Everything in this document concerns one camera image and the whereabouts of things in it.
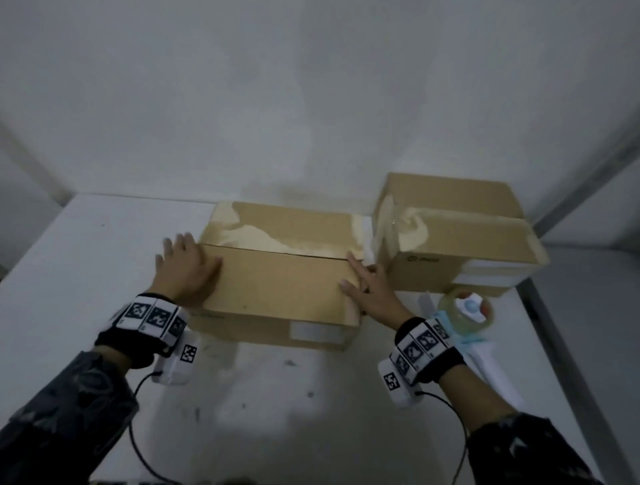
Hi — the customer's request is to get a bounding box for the person's left hand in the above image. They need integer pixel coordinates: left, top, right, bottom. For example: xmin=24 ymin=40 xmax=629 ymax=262
xmin=149 ymin=232 xmax=223 ymax=304

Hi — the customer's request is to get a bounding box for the person's right hand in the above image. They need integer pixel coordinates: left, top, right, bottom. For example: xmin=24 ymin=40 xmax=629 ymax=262
xmin=339 ymin=251 xmax=416 ymax=332

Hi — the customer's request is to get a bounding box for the clear tape roll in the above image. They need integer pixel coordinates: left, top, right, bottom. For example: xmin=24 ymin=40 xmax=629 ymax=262
xmin=437 ymin=289 xmax=496 ymax=333

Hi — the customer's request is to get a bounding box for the brown cardboard box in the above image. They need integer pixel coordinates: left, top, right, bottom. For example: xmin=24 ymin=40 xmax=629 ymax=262
xmin=187 ymin=201 xmax=376 ymax=350
xmin=375 ymin=172 xmax=549 ymax=299

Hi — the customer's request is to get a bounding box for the blue white tape dispenser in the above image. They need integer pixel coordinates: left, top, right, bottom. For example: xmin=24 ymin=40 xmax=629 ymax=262
xmin=419 ymin=292 xmax=526 ymax=408

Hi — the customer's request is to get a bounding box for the person's right forearm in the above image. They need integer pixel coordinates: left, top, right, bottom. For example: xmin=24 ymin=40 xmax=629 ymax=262
xmin=432 ymin=364 xmax=606 ymax=485

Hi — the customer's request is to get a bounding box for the person's left forearm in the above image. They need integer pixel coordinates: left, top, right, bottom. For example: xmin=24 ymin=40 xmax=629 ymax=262
xmin=0 ymin=344 xmax=141 ymax=485

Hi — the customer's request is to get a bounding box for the grey metal shelf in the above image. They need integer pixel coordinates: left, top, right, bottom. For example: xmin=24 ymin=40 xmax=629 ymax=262
xmin=517 ymin=129 xmax=640 ymax=485

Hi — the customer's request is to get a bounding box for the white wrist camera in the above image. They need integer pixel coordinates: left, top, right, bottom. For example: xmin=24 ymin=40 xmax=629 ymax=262
xmin=377 ymin=358 xmax=423 ymax=408
xmin=151 ymin=332 xmax=199 ymax=386

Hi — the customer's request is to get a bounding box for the black camera cable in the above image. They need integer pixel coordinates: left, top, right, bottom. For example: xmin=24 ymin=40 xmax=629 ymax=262
xmin=415 ymin=390 xmax=471 ymax=485
xmin=127 ymin=370 xmax=181 ymax=485

